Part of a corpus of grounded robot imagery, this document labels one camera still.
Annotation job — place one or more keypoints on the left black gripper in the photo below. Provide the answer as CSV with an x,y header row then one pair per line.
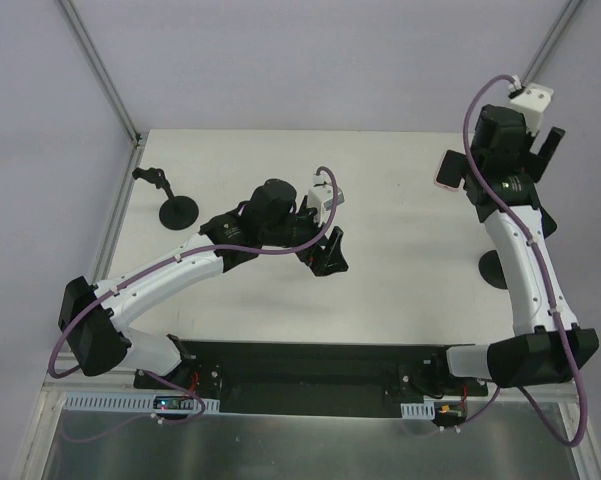
x,y
315,252

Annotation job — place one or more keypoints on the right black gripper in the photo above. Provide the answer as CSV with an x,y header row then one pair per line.
x,y
532,163

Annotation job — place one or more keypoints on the pink case smartphone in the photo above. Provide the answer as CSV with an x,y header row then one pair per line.
x,y
451,171

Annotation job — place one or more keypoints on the black round-base phone stand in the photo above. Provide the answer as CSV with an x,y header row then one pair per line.
x,y
491,271

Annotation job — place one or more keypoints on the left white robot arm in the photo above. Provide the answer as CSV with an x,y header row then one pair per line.
x,y
96,320

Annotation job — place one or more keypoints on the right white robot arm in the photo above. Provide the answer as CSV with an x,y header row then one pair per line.
x,y
548,345

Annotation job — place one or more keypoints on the black gooseneck phone stand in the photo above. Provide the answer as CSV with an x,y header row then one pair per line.
x,y
177,212

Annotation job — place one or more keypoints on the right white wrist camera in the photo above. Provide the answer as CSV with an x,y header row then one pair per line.
x,y
531,100

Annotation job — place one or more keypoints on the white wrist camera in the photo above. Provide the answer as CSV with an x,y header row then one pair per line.
x,y
320,198
531,100

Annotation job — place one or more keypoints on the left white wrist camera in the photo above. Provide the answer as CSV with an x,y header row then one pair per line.
x,y
320,198

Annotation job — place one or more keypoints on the right aluminium frame post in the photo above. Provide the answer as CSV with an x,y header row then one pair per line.
x,y
552,39

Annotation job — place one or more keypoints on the aluminium frame post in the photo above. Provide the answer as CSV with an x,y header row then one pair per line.
x,y
552,39
98,68

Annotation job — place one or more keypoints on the right white cable duct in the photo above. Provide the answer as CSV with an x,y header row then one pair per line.
x,y
418,411

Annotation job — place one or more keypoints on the white cable duct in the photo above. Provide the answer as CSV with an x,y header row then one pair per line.
x,y
418,411
132,403

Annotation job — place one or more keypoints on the aluminium rail bar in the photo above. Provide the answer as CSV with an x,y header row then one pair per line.
x,y
116,379

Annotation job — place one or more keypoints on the left white cable duct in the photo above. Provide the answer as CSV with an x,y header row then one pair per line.
x,y
132,403

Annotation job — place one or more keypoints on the left aluminium frame post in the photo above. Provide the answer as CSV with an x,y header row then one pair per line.
x,y
98,68

